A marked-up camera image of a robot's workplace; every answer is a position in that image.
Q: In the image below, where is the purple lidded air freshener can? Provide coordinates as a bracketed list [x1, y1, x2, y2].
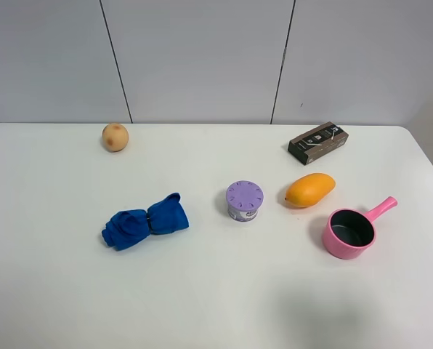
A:
[225, 180, 264, 222]

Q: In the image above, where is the orange yellow mango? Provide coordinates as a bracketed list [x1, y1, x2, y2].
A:
[285, 173, 336, 209]

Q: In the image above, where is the rolled blue cloth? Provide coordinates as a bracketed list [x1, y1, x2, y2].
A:
[102, 193, 189, 251]

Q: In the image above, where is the round tan potato ball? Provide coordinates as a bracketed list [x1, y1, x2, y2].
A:
[102, 123, 129, 153]

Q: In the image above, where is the dark brown rectangular box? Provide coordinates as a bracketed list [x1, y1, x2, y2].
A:
[288, 121, 349, 165]

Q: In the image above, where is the pink saucepan with handle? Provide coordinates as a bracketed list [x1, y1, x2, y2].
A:
[322, 196, 397, 260]

